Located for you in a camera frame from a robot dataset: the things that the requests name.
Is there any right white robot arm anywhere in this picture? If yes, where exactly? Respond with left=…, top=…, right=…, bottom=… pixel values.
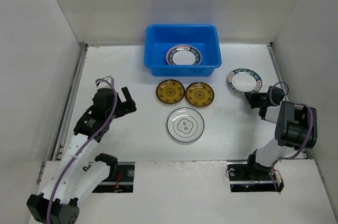
left=245, top=86, right=317, bottom=179

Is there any blue plastic bin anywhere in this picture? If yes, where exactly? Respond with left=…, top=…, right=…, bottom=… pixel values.
left=144, top=24, right=222, bottom=77

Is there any white plate green rim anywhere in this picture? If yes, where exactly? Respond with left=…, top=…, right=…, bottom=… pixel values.
left=167, top=107, right=205, bottom=144

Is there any yellow patterned plate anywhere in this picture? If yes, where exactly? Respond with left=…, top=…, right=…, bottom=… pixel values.
left=156, top=79, right=185, bottom=105
left=185, top=82, right=215, bottom=107

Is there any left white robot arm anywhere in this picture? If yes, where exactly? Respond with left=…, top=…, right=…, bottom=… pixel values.
left=26, top=85, right=137, bottom=223

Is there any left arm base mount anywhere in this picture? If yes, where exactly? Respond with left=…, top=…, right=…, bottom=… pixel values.
left=93, top=162, right=135, bottom=193

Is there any lettered rim plate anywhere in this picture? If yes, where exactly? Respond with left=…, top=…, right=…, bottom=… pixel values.
left=166, top=44, right=202, bottom=66
left=227, top=68, right=262, bottom=94

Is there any pink plate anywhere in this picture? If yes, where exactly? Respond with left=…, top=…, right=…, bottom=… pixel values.
left=166, top=45, right=204, bottom=66

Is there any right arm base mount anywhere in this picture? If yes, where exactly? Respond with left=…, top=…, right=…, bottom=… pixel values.
left=226, top=161, right=284, bottom=193

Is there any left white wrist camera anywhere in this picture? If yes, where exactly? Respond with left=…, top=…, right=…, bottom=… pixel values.
left=95, top=76, right=114, bottom=88

